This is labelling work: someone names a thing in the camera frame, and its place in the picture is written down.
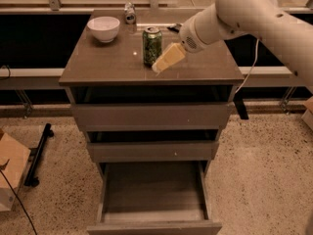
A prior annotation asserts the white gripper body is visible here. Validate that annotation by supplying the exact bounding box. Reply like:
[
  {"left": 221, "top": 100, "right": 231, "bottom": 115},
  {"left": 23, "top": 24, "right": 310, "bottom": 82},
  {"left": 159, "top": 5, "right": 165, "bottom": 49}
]
[{"left": 179, "top": 5, "right": 229, "bottom": 53}]

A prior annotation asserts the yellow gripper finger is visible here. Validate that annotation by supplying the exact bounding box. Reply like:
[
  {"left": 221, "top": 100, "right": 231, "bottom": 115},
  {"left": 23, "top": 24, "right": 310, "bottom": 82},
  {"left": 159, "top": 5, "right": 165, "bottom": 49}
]
[{"left": 152, "top": 43, "right": 186, "bottom": 73}]

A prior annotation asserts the green soda can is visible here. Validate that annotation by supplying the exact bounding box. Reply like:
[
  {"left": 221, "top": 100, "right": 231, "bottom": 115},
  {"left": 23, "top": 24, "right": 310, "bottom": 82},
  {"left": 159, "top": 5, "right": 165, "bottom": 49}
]
[{"left": 142, "top": 26, "right": 162, "bottom": 67}]

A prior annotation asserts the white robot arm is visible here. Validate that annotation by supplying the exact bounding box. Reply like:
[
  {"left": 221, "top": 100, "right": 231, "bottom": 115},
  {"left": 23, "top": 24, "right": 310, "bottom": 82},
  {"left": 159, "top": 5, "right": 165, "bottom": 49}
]
[{"left": 152, "top": 0, "right": 313, "bottom": 86}]

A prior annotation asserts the small silver can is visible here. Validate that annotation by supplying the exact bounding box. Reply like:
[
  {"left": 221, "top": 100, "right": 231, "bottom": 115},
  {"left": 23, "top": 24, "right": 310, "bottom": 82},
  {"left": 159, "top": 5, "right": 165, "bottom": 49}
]
[{"left": 124, "top": 2, "right": 136, "bottom": 24}]

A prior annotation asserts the top drawer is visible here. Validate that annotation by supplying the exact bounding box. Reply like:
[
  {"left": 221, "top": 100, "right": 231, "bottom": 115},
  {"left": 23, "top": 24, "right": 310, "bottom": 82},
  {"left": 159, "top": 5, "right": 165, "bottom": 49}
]
[{"left": 71, "top": 104, "right": 232, "bottom": 131}]

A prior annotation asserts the brown drawer cabinet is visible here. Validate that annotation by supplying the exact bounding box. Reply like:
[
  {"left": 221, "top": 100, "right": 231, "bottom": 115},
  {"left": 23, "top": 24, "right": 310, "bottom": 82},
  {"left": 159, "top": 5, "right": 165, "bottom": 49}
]
[{"left": 60, "top": 9, "right": 243, "bottom": 169}]

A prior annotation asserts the middle drawer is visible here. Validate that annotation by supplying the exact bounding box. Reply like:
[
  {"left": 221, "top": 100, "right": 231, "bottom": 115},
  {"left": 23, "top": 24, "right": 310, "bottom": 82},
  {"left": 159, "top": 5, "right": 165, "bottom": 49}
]
[{"left": 87, "top": 141, "right": 219, "bottom": 163}]

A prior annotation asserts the open bottom drawer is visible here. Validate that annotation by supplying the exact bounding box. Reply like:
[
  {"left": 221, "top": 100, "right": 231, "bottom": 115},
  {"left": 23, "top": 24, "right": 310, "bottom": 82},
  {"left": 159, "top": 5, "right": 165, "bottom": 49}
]
[{"left": 87, "top": 162, "right": 222, "bottom": 235}]

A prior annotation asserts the black snack bar packet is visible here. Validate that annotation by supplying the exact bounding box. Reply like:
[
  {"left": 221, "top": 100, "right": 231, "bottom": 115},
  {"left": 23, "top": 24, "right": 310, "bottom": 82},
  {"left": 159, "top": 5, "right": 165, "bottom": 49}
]
[{"left": 167, "top": 23, "right": 182, "bottom": 33}]

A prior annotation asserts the white bowl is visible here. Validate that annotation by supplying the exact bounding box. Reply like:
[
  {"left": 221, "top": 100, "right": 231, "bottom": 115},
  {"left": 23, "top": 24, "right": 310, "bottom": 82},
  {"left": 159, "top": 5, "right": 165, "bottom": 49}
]
[{"left": 87, "top": 17, "right": 120, "bottom": 43}]

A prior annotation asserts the black metal stand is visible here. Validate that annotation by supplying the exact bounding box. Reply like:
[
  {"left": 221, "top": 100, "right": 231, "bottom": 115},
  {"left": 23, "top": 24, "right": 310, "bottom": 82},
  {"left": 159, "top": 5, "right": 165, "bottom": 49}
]
[{"left": 24, "top": 123, "right": 54, "bottom": 187}]

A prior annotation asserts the cardboard box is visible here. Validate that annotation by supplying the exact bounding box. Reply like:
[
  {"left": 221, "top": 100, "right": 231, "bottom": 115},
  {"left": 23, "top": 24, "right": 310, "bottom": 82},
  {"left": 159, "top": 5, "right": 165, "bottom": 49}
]
[{"left": 0, "top": 130, "right": 30, "bottom": 212}]

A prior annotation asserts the white cable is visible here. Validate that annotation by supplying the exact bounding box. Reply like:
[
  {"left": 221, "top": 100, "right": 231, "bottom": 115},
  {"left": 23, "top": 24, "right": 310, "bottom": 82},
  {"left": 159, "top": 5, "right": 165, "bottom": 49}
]
[{"left": 234, "top": 37, "right": 260, "bottom": 95}]

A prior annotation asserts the black floor cable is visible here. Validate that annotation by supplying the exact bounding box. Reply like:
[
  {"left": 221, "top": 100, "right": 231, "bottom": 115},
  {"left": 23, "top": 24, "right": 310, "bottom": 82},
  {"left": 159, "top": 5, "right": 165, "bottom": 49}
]
[{"left": 0, "top": 162, "right": 41, "bottom": 235}]

